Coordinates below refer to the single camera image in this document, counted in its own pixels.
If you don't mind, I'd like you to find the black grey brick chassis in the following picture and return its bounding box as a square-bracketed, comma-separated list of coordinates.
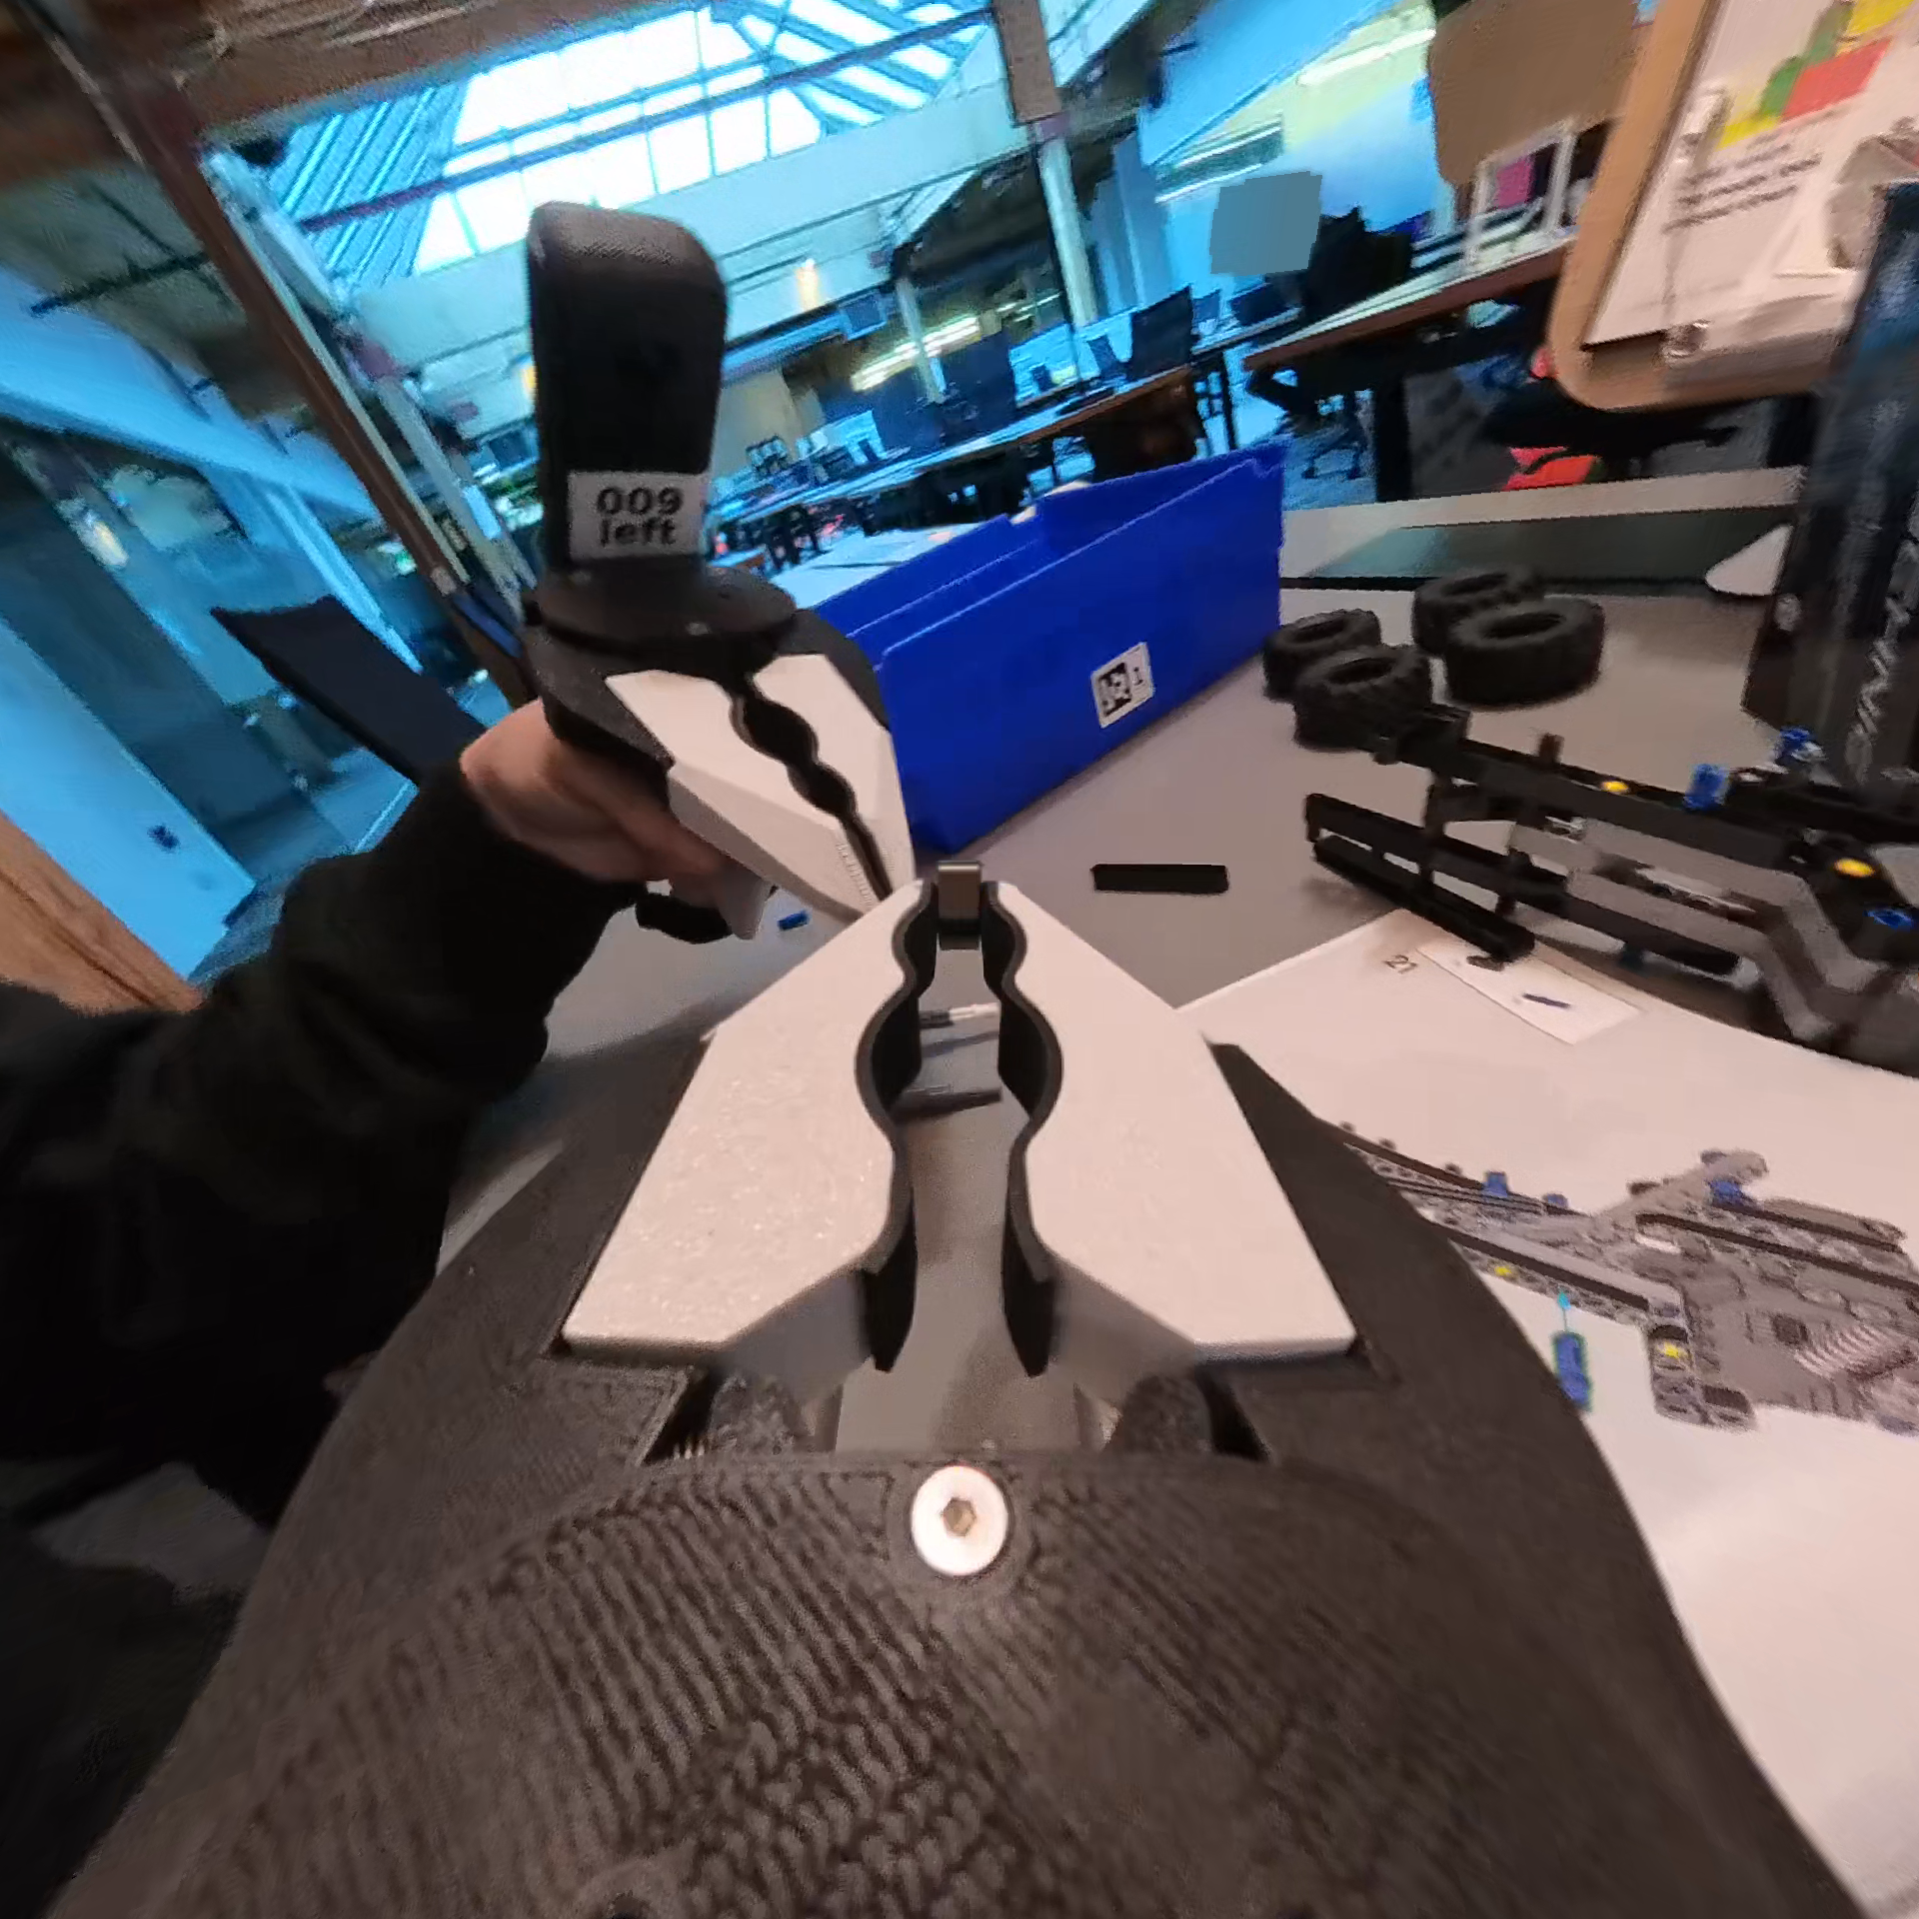
[1302, 705, 1919, 1078]

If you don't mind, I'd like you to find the dark printed product box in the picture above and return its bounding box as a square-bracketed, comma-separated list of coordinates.
[1737, 181, 1919, 798]

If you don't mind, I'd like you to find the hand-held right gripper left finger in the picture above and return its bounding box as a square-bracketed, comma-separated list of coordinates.
[561, 883, 922, 1412]

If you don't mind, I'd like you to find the wooden panel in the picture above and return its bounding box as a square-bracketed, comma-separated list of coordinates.
[0, 814, 200, 1016]

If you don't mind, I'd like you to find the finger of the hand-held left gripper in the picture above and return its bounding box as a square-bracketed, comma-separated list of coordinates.
[603, 668, 889, 922]
[745, 652, 921, 890]

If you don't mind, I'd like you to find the wooden background table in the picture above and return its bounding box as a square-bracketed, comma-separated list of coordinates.
[1239, 241, 1575, 506]

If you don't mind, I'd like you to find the cork board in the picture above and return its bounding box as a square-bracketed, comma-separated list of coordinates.
[1543, 0, 1919, 414]

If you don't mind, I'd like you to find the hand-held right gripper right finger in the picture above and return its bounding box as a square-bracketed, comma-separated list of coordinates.
[988, 883, 1358, 1412]

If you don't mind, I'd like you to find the blue plastic bin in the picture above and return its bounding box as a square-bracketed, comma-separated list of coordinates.
[809, 441, 1291, 858]

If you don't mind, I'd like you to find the paper sheet on cork board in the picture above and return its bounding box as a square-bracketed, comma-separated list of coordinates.
[1581, 0, 1919, 355]

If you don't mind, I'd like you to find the small grey axle pin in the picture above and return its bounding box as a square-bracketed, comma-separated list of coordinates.
[899, 861, 1006, 1119]

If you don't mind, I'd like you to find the dark desk mat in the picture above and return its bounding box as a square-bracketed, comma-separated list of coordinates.
[1294, 515, 1793, 590]

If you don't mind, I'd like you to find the black toy tire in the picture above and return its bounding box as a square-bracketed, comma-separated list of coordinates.
[1411, 566, 1547, 653]
[1292, 644, 1442, 751]
[1445, 598, 1605, 710]
[1263, 609, 1383, 700]

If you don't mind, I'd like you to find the clear plastic container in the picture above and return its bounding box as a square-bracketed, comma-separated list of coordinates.
[1701, 525, 1800, 606]

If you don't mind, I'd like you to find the white instruction booklet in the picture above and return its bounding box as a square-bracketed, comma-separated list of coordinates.
[1183, 908, 1919, 1919]

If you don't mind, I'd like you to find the person's left forearm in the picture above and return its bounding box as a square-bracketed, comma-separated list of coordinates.
[0, 766, 640, 1525]

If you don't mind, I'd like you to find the person's left hand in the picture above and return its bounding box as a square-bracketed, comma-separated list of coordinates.
[457, 700, 724, 890]

